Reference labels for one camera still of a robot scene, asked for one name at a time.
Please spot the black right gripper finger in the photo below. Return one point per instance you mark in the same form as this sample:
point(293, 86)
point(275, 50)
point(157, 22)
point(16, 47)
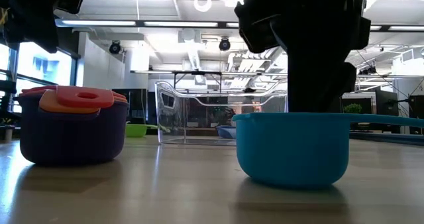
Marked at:
point(350, 79)
point(314, 85)

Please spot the light blue measuring cup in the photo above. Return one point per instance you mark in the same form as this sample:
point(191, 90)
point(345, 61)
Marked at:
point(291, 151)

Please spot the red measuring cup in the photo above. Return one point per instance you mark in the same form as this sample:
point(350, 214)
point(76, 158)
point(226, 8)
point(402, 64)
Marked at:
point(71, 99)

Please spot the orange measuring cup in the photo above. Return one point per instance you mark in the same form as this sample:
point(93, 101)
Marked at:
point(56, 106)

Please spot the dark blue measuring cup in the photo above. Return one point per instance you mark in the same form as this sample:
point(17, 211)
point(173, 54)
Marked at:
point(73, 138)

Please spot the clear plastic basket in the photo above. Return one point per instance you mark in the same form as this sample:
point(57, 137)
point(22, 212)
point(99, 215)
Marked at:
point(162, 91)

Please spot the green measuring cup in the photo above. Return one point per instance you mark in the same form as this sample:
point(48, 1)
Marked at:
point(136, 131)

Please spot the green potted plant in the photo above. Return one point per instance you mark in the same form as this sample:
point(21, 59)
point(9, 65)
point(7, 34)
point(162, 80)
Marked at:
point(352, 108)

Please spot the wide black computer monitor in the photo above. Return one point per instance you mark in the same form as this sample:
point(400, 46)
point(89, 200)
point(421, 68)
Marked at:
point(366, 104)

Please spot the long ceiling light strip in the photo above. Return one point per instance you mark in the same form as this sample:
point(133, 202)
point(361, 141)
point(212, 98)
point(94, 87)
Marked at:
point(99, 22)

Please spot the black round ceiling spotlight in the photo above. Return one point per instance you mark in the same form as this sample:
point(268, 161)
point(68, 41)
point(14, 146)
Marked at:
point(115, 47)
point(224, 44)

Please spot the blue rounded bin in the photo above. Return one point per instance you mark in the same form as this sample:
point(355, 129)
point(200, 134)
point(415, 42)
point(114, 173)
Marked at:
point(227, 132)

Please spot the small grey plant pot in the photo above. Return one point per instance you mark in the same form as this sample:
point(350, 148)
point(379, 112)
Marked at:
point(8, 134)

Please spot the window with dark frame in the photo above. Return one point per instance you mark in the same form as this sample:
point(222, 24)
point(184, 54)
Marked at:
point(43, 68)

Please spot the black aluminium rig frame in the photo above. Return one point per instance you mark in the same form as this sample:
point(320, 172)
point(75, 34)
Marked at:
point(387, 138)

